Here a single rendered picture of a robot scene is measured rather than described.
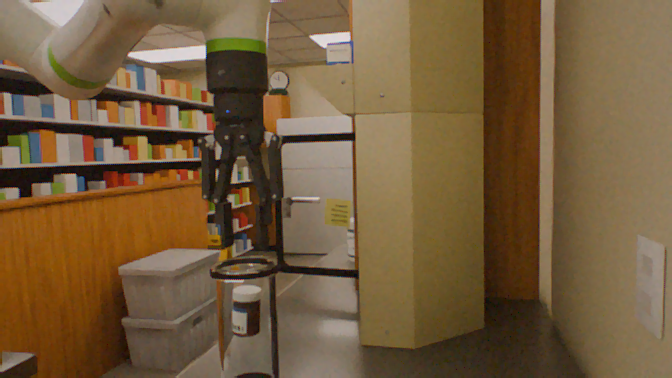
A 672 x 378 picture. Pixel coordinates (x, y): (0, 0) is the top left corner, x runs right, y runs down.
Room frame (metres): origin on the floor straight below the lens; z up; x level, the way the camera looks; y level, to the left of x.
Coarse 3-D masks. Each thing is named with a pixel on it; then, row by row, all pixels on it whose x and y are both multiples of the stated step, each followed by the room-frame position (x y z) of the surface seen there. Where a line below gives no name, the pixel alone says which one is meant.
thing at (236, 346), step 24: (216, 264) 0.72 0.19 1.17; (240, 264) 0.76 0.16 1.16; (264, 264) 0.75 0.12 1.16; (216, 288) 0.70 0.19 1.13; (240, 288) 0.67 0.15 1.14; (264, 288) 0.69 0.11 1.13; (240, 312) 0.67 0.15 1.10; (264, 312) 0.69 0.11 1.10; (240, 336) 0.67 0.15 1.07; (264, 336) 0.69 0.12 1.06; (240, 360) 0.67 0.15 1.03; (264, 360) 0.69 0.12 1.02
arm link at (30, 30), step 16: (0, 0) 0.85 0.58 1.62; (16, 0) 0.87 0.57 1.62; (0, 16) 0.85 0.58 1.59; (16, 16) 0.86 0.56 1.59; (32, 16) 0.88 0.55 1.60; (48, 16) 0.92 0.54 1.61; (0, 32) 0.85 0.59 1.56; (16, 32) 0.86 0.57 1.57; (32, 32) 0.87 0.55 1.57; (48, 32) 0.89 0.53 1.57; (0, 48) 0.87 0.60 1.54; (16, 48) 0.87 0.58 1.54; (32, 48) 0.88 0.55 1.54
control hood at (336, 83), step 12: (300, 72) 0.96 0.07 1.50; (312, 72) 0.95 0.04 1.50; (324, 72) 0.95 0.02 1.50; (336, 72) 0.94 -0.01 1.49; (348, 72) 0.94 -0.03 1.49; (312, 84) 0.96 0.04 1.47; (324, 84) 0.95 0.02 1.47; (336, 84) 0.94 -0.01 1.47; (348, 84) 0.94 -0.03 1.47; (324, 96) 0.95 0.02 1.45; (336, 96) 0.94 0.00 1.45; (348, 96) 0.94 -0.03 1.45; (336, 108) 0.95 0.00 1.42; (348, 108) 0.94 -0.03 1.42
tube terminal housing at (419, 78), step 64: (384, 0) 0.92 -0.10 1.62; (448, 0) 0.96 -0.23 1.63; (384, 64) 0.92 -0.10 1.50; (448, 64) 0.95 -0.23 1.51; (384, 128) 0.92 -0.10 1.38; (448, 128) 0.95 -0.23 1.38; (384, 192) 0.92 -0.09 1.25; (448, 192) 0.95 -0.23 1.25; (384, 256) 0.92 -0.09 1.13; (448, 256) 0.95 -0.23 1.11; (384, 320) 0.92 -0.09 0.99; (448, 320) 0.95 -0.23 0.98
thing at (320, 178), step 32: (288, 160) 1.33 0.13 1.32; (320, 160) 1.29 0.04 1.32; (352, 160) 1.26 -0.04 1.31; (288, 192) 1.33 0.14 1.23; (320, 192) 1.29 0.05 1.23; (352, 192) 1.26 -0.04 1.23; (288, 224) 1.33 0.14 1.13; (320, 224) 1.29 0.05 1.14; (352, 224) 1.26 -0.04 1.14; (288, 256) 1.33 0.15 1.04; (320, 256) 1.30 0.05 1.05; (352, 256) 1.26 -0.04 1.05
